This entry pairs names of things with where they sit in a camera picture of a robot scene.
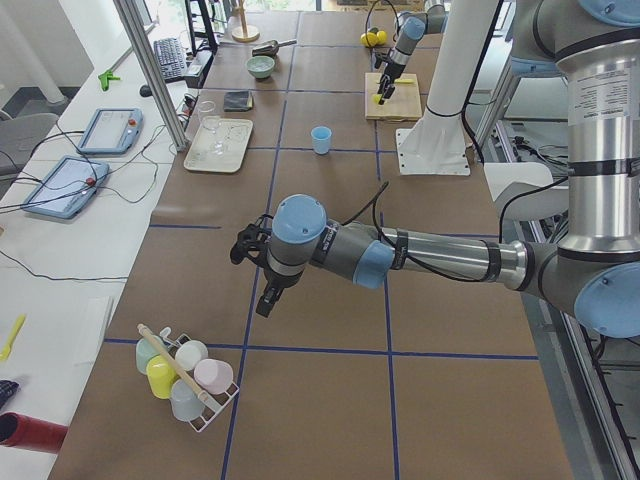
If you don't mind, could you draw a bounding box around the red cylinder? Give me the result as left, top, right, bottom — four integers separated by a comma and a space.
1, 412, 68, 454

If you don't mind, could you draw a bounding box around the black computer mouse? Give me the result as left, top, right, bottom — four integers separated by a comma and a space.
139, 85, 152, 98

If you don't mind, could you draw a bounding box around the steel ice scoop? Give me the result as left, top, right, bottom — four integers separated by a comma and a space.
251, 39, 297, 58

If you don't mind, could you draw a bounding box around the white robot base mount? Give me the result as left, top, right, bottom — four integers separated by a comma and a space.
395, 125, 470, 176

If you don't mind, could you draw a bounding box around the aluminium frame post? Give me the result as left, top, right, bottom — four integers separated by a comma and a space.
113, 0, 189, 152

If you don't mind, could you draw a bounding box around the light blue cup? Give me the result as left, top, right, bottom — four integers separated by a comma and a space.
310, 125, 332, 155

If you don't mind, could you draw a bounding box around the blue teach pendant near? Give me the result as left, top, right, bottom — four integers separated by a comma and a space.
21, 155, 110, 219

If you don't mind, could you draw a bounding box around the cream bear print tray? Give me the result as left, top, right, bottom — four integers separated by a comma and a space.
183, 118, 253, 174

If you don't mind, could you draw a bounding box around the folded grey cloth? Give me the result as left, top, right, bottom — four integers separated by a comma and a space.
223, 90, 254, 112

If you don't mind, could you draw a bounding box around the pink cup in rack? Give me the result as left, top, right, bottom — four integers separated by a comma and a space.
193, 358, 234, 395

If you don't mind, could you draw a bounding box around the green cup in rack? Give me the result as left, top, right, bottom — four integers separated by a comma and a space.
135, 338, 158, 375

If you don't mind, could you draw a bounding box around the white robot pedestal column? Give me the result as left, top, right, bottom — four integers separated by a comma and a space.
423, 0, 505, 119

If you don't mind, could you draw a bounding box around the yellow lemon toy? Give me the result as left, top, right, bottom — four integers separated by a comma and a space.
360, 29, 388, 48

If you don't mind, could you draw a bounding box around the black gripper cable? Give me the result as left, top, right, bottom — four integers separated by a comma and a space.
342, 180, 494, 282
364, 0, 404, 71

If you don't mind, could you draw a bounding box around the blue teach pendant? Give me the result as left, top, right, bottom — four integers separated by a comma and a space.
77, 108, 144, 156
21, 155, 110, 219

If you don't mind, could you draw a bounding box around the yellow cup in rack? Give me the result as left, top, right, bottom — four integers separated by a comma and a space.
145, 355, 178, 400

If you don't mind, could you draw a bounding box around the white wire cup rack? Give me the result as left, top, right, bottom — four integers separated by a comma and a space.
160, 327, 239, 433

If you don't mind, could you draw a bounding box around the yellow plastic fork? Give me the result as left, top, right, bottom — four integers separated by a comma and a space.
0, 314, 26, 362

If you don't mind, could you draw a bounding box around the blue teach pendant far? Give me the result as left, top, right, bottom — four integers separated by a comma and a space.
77, 108, 144, 156

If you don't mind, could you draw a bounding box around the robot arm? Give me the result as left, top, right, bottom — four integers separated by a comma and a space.
375, 1, 448, 105
231, 1, 639, 338

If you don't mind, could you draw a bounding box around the green bowl of ice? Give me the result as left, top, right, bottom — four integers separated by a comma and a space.
245, 55, 276, 80

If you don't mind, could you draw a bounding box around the wooden cutting board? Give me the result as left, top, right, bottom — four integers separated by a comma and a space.
364, 72, 423, 121

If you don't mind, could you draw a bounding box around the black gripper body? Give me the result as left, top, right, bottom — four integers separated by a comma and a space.
262, 268, 302, 313
379, 73, 396, 89

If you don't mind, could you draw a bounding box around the green plastic tool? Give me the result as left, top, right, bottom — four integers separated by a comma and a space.
98, 70, 121, 92

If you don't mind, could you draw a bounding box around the white cup in rack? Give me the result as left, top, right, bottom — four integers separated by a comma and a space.
175, 340, 208, 372

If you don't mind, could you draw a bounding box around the grey blue cup in rack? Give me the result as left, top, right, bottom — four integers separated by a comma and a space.
170, 379, 204, 422

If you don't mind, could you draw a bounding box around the wooden rack handle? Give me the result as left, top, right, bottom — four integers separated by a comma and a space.
137, 323, 212, 405

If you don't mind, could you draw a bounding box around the round wooden stand base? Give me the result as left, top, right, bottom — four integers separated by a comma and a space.
231, 0, 260, 43

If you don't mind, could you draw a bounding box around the black keyboard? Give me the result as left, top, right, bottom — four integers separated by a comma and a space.
153, 38, 187, 83

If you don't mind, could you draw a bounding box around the clear wine glass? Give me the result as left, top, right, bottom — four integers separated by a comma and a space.
197, 100, 225, 155

